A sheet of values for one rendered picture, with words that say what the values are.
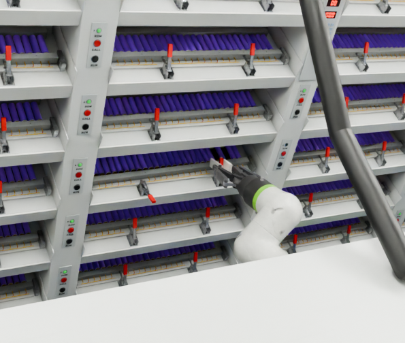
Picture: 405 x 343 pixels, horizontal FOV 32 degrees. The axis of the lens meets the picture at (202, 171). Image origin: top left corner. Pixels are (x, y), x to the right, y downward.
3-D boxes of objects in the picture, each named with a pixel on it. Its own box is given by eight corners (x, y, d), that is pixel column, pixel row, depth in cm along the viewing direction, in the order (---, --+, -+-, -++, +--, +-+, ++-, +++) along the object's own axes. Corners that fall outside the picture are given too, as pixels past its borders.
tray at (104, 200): (256, 191, 235) (267, 174, 228) (86, 214, 206) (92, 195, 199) (233, 145, 245) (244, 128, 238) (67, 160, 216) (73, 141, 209)
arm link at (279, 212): (316, 214, 195) (296, 194, 188) (288, 248, 194) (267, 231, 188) (288, 193, 206) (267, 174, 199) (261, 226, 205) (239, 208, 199)
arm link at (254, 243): (354, 301, 180) (339, 289, 171) (326, 336, 180) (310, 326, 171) (262, 227, 203) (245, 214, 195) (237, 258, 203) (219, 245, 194)
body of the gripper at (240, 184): (241, 203, 206) (225, 191, 213) (265, 200, 210) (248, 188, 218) (244, 180, 203) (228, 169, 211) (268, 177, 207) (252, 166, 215)
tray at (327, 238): (371, 249, 291) (389, 231, 281) (250, 273, 261) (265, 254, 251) (349, 209, 301) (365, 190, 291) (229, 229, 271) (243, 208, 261)
